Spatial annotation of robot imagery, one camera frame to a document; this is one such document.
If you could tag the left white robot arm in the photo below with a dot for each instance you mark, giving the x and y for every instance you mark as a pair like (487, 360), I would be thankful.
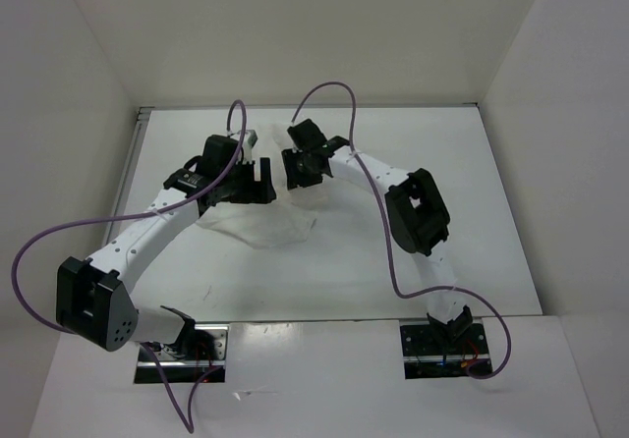
(93, 298)

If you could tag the white fabric skirt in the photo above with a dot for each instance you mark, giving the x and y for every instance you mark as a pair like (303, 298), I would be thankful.
(286, 220)

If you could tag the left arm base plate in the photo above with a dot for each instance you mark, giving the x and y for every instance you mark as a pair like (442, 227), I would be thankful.
(204, 359)

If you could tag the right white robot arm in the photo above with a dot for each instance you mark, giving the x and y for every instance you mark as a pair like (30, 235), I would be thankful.
(411, 208)

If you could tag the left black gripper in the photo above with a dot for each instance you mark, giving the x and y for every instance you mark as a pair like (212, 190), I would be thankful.
(257, 191)

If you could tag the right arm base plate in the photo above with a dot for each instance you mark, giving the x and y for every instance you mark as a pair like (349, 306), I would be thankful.
(424, 358)

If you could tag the aluminium table edge rail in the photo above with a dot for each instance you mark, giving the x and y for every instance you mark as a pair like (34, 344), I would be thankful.
(120, 206)

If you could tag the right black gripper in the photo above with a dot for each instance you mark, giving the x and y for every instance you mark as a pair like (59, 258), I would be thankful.
(294, 178)

